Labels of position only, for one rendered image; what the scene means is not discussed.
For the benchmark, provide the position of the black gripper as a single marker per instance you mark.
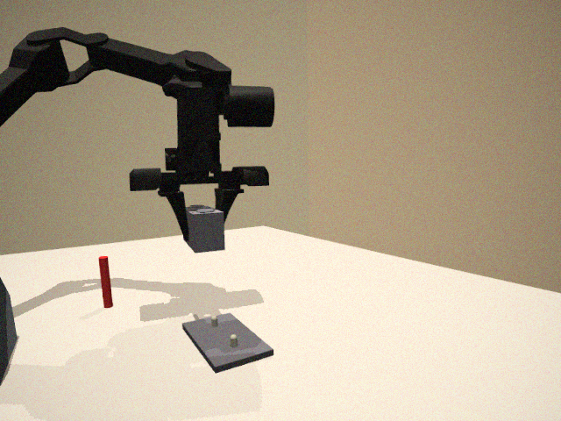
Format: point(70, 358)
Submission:
point(198, 151)

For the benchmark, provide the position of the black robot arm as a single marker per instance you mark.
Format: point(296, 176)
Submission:
point(200, 83)

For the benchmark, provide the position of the red peg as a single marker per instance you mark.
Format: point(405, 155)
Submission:
point(105, 278)

